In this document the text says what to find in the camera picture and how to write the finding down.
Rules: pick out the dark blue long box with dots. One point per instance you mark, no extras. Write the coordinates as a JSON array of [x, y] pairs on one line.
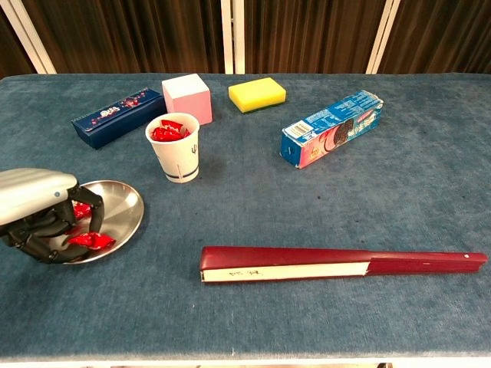
[[115, 119]]

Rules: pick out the dark brown pleated curtain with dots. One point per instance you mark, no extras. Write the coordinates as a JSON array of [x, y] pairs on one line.
[[307, 34], [9, 50], [441, 34], [134, 34]]

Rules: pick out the yellow sponge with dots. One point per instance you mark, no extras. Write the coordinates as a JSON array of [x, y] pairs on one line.
[[257, 94]]

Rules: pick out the red candy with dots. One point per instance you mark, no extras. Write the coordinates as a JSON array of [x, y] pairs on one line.
[[183, 133], [161, 135], [92, 240], [172, 125], [82, 211]]

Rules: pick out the red folded fan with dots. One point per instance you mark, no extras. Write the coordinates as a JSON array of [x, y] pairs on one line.
[[287, 257]]

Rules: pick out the light blue toothpaste box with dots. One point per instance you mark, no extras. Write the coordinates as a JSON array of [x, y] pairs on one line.
[[330, 130]]

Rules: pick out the white paper cup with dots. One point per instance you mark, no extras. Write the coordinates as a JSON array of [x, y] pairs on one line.
[[176, 161]]

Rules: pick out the blue felt tablecloth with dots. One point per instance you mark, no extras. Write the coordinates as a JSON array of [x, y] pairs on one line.
[[345, 214]]

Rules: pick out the white partition frame post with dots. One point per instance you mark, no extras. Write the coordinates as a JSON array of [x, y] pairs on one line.
[[382, 38], [30, 38]]

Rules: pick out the pink cube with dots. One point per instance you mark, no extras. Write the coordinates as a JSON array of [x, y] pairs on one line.
[[188, 96]]

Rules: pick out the silver metal plate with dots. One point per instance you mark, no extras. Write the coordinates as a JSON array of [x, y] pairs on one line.
[[119, 214]]

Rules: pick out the white double frame post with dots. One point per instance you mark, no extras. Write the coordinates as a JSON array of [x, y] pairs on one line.
[[227, 38]]

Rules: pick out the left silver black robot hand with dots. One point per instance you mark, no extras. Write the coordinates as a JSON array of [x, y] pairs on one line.
[[30, 195]]

